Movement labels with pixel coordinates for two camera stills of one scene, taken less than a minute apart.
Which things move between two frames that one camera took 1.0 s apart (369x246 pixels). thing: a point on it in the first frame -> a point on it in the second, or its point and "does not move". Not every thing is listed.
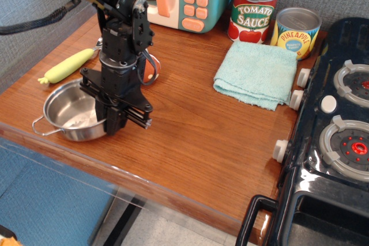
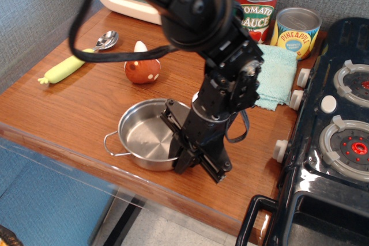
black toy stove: x=322 y=197 does not move
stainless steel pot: x=69 y=108 -> x=148 y=139
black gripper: x=119 y=82 -> x=201 y=127
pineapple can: x=296 y=28 does not move
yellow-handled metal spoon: x=71 y=64 does not move
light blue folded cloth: x=258 y=75 does not move
